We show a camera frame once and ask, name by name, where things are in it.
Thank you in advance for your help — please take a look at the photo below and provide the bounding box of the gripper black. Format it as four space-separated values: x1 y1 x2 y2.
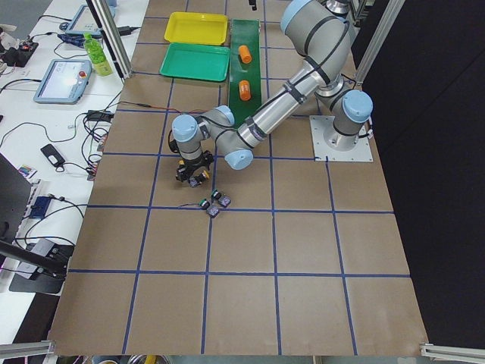
175 150 213 183

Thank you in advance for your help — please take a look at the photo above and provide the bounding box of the yellow push button switch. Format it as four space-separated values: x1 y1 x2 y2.
189 170 210 188

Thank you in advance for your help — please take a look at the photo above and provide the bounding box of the green push button switch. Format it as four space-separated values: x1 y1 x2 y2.
211 189 231 208
199 199 220 218

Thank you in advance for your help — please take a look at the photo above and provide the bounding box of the orange cylinder with 4680 text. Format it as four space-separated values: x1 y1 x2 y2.
238 80 252 102

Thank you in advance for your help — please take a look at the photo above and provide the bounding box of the plain orange cylinder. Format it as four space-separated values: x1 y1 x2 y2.
238 45 252 64

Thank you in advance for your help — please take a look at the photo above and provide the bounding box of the green conveyor belt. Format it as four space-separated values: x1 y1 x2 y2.
228 19 261 127

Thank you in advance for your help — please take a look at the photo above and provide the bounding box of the green plastic tray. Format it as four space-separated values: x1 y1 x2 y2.
159 42 230 82

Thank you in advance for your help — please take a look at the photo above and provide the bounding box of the black power adapter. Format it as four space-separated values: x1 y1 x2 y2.
86 110 114 123

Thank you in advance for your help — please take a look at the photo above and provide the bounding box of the yellow plastic tray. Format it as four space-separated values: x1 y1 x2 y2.
164 11 228 46

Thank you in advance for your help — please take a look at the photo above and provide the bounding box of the green tea bottle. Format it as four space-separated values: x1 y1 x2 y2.
83 33 113 77

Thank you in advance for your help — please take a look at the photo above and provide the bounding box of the lower teach pendant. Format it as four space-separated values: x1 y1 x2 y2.
33 59 92 105

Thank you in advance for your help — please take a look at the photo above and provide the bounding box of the teach pendant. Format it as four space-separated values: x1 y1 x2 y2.
59 5 102 39
33 59 92 105

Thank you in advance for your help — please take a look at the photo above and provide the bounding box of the upper teach pendant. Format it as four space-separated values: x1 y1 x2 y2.
59 5 102 39

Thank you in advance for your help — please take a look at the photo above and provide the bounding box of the red black power cable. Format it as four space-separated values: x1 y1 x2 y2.
113 101 205 115

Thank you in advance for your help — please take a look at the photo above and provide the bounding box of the aluminium frame post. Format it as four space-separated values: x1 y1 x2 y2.
86 0 133 80

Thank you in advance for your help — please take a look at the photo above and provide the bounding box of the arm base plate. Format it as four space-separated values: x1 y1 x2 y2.
309 115 374 162

